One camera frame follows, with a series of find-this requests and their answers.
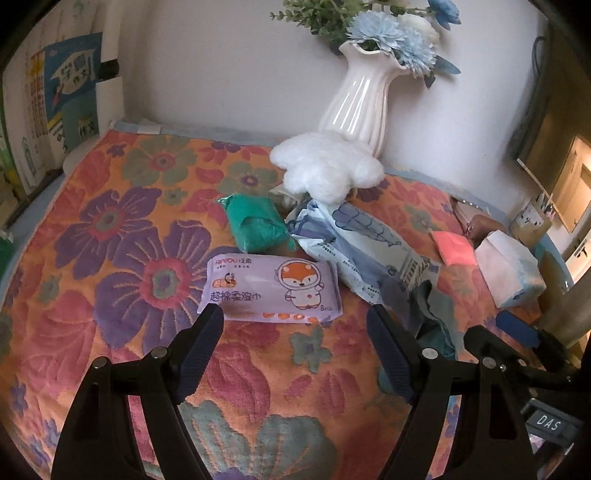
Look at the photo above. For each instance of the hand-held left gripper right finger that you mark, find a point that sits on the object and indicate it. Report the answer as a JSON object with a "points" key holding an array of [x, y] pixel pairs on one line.
{"points": [[392, 360]]}

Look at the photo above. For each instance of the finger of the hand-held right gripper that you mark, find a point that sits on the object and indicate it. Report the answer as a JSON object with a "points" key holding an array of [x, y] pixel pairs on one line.
{"points": [[517, 326], [478, 344]]}

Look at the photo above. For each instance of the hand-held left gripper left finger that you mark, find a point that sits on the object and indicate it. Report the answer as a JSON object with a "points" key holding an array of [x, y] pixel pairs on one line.
{"points": [[198, 355]]}

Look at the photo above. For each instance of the grey cloth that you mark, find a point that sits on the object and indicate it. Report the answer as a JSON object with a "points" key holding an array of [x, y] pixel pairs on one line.
{"points": [[431, 307]]}

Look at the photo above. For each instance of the purple wet wipes packet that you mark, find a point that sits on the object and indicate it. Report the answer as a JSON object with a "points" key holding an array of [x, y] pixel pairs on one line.
{"points": [[258, 290]]}

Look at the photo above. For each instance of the blue white tissue packet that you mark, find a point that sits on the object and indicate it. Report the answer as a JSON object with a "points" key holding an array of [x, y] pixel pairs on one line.
{"points": [[360, 244]]}

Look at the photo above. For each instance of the green plastic bag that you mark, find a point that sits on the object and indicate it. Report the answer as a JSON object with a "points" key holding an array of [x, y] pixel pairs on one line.
{"points": [[251, 221]]}

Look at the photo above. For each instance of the white blue tissue pack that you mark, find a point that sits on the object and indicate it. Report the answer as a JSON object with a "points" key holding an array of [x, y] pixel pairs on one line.
{"points": [[503, 263]]}

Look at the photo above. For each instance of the floral blanket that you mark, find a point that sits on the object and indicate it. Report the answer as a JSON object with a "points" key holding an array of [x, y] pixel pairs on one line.
{"points": [[138, 323]]}

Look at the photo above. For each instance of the pink cloth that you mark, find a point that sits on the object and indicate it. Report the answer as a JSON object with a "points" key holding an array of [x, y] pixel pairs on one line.
{"points": [[455, 249]]}

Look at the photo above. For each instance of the beige pen holder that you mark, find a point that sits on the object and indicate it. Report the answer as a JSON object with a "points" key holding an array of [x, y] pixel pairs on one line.
{"points": [[528, 228]]}

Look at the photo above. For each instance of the brown leather pouch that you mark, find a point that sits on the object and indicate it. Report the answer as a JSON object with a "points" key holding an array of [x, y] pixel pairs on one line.
{"points": [[485, 226]]}

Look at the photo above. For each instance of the bunch of pens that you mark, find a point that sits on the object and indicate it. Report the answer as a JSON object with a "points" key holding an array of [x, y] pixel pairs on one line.
{"points": [[545, 205]]}

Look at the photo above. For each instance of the white cotton wad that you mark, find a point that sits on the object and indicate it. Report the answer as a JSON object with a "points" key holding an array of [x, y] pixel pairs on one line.
{"points": [[323, 161]]}

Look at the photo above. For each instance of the black television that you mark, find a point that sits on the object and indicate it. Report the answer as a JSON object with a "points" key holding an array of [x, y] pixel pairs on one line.
{"points": [[554, 115]]}

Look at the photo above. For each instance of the white ribbed vase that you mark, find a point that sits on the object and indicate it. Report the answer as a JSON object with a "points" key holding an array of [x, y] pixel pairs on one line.
{"points": [[355, 101]]}

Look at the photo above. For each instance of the row of books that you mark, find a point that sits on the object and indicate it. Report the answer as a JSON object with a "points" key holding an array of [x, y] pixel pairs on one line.
{"points": [[41, 115]]}

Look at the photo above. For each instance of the blue artificial flower bouquet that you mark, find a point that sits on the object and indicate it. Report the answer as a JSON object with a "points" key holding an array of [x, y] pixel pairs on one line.
{"points": [[383, 27]]}

